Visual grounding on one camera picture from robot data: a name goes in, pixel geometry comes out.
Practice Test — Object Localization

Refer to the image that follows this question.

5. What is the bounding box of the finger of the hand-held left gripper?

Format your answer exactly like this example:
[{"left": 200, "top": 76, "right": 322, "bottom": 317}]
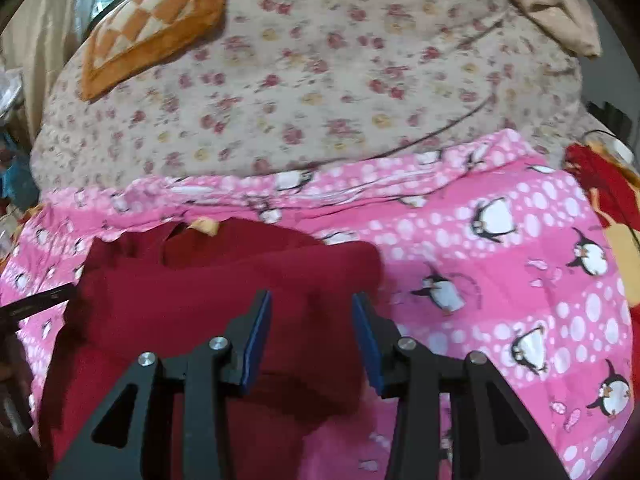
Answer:
[{"left": 0, "top": 285, "right": 81, "bottom": 333}]

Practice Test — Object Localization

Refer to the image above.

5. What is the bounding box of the pink penguin print blanket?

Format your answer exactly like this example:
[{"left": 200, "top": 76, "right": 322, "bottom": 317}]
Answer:
[{"left": 0, "top": 129, "right": 633, "bottom": 480}]

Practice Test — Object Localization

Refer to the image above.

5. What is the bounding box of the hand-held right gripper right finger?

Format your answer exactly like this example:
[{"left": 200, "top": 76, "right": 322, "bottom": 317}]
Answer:
[{"left": 351, "top": 292, "right": 571, "bottom": 480}]

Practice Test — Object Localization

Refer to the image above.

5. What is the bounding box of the dark red garment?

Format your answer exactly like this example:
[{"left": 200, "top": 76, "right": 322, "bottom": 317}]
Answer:
[{"left": 39, "top": 220, "right": 386, "bottom": 480}]

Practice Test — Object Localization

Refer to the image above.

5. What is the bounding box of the beige cloth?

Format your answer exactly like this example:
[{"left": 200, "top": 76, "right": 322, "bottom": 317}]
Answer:
[{"left": 492, "top": 0, "right": 602, "bottom": 58}]

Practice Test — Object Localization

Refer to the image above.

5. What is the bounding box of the beige curtain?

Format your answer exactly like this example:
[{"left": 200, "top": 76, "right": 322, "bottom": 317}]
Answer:
[{"left": 0, "top": 0, "right": 98, "bottom": 133}]

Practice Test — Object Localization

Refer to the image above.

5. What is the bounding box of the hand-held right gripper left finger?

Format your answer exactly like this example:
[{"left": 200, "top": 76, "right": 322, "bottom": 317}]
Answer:
[{"left": 50, "top": 289, "right": 274, "bottom": 480}]

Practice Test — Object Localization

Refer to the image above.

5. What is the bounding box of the floral quilt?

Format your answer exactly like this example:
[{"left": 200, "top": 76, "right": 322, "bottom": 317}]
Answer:
[{"left": 30, "top": 0, "right": 586, "bottom": 193}]

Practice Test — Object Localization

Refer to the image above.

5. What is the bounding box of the black object by wall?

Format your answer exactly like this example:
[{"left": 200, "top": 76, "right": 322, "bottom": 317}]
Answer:
[{"left": 586, "top": 101, "right": 634, "bottom": 137}]

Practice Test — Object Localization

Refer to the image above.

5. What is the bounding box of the orange checkered cushion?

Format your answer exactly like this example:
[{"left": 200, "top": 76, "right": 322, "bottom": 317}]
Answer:
[{"left": 80, "top": 0, "right": 233, "bottom": 102}]

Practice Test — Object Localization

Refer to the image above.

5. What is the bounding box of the red and yellow printed blanket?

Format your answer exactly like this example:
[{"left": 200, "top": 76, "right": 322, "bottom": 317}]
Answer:
[{"left": 564, "top": 142, "right": 640, "bottom": 281}]

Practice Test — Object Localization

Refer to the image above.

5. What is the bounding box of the blue plastic bag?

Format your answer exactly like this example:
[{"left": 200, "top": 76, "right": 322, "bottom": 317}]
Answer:
[{"left": 0, "top": 152, "right": 38, "bottom": 203}]

